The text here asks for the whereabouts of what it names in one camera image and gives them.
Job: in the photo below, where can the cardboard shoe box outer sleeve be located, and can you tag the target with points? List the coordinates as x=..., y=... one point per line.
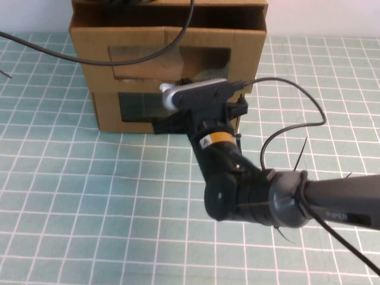
x=231, y=3

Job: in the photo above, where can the green checked tablecloth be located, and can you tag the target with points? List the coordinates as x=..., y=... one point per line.
x=89, y=207

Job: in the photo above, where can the cardboard shoe box with window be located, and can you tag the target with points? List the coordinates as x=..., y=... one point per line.
x=107, y=124

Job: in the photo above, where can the black zip tie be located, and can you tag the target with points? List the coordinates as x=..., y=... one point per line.
x=6, y=74
x=301, y=154
x=285, y=236

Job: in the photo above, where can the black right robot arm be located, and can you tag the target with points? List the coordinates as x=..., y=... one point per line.
x=341, y=193

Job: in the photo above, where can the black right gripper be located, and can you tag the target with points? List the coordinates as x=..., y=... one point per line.
x=207, y=114

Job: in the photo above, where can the cardboard drawer with window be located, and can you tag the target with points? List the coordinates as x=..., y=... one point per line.
x=89, y=38

